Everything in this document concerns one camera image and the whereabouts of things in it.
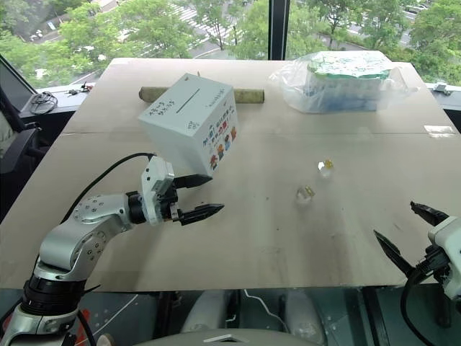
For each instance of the black chair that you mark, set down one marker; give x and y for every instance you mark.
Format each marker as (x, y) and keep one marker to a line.
(18, 151)

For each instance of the blue green packet stack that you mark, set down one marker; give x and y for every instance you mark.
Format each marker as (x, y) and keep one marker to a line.
(345, 83)

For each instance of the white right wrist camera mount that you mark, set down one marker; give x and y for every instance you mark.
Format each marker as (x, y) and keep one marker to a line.
(450, 234)

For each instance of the clear plastic bag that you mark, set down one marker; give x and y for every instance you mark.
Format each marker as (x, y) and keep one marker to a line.
(291, 90)

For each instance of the brown cardboard tube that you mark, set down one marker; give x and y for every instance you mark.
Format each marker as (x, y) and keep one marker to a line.
(248, 95)

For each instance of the pale robot torso top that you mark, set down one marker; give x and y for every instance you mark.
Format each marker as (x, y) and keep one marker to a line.
(230, 338)

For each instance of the brown cardboard table sheet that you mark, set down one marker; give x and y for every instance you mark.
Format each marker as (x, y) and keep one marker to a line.
(252, 72)
(252, 245)

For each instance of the wrapped candy lower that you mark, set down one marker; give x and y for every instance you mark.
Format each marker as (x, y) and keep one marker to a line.
(304, 195)

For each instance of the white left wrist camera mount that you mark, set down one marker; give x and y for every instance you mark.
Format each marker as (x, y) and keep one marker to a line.
(155, 176)

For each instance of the small white window fitting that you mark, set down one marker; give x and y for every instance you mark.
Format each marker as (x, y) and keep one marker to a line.
(442, 88)

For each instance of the white cardboard donation box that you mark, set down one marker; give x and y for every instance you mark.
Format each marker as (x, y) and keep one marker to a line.
(187, 119)

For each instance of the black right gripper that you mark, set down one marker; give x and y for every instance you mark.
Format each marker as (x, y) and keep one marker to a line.
(434, 265)

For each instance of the dark window mullion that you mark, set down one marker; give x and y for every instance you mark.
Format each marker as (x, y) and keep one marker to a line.
(278, 29)

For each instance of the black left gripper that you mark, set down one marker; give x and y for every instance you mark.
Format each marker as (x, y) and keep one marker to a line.
(172, 205)

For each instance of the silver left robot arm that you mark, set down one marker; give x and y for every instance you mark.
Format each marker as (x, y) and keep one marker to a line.
(84, 216)

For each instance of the grey rounded shape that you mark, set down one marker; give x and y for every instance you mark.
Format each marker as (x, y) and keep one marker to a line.
(205, 311)
(304, 313)

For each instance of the small keys bunch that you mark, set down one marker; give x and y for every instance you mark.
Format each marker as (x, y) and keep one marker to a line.
(77, 91)

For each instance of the wrapped candy upper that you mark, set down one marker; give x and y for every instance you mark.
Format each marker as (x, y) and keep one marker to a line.
(326, 168)

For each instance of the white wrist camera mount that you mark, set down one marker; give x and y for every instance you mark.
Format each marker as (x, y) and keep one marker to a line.
(450, 234)
(155, 176)

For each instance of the wrapped candy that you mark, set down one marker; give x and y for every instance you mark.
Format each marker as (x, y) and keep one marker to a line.
(326, 168)
(304, 195)

